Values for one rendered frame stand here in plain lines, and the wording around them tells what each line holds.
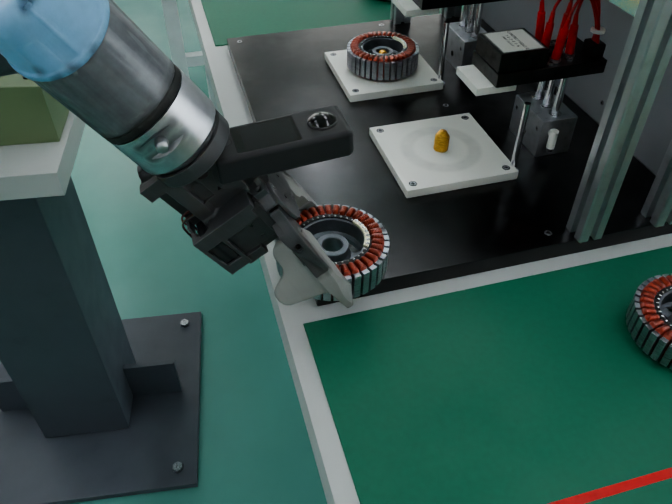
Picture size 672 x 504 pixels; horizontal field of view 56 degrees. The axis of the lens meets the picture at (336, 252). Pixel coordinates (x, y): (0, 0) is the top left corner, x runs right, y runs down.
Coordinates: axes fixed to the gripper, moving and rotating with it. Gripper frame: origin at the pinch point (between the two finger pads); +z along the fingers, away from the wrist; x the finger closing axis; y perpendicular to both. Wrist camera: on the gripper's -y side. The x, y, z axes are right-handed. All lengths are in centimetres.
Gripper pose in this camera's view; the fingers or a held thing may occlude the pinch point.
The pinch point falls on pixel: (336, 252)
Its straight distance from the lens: 63.1
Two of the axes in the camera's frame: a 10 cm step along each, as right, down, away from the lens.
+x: 2.8, 6.7, -6.8
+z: 5.1, 4.9, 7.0
